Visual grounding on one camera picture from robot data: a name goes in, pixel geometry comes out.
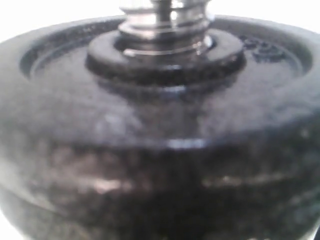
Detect black weight plate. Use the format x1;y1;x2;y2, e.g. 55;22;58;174
0;188;320;240
0;16;320;211

